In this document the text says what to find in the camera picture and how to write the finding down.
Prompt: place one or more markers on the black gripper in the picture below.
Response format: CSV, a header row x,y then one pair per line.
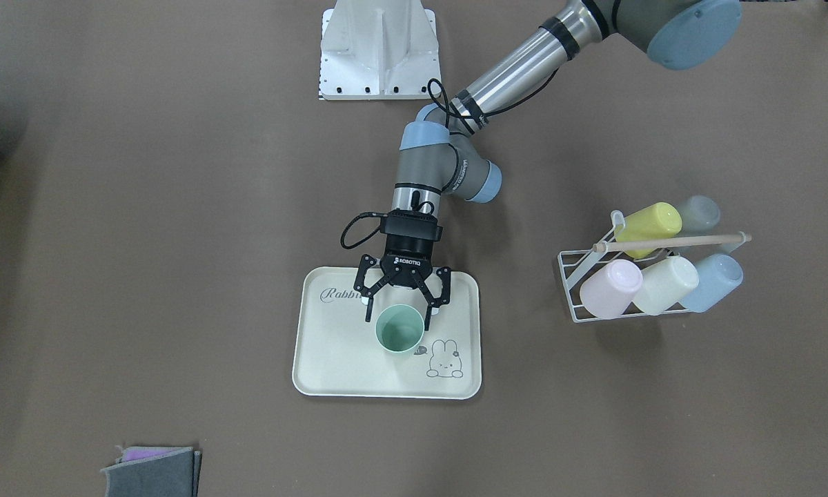
x,y
405,255

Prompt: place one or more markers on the green cup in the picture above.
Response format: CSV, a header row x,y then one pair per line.
x,y
400,328

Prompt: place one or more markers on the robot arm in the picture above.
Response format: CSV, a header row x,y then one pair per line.
x,y
436,154

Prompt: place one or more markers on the white rabbit tray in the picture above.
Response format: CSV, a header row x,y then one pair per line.
x,y
337,353

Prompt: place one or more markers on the pink cup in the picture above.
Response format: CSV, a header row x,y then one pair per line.
x,y
607,293

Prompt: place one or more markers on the cream white cup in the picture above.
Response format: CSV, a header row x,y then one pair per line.
x,y
665,284

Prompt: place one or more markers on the yellow cup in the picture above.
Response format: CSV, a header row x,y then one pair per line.
x,y
648,226

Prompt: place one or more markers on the grey cup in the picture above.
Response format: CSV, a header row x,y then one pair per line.
x,y
699,215

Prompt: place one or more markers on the blue cup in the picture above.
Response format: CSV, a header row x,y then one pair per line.
x,y
719,274

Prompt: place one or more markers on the grey folded cloth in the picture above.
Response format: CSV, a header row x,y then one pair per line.
x,y
154,471

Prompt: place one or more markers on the white wire cup rack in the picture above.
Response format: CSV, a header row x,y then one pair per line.
x,y
576,266

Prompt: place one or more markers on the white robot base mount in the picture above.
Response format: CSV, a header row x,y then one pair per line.
x,y
378,50

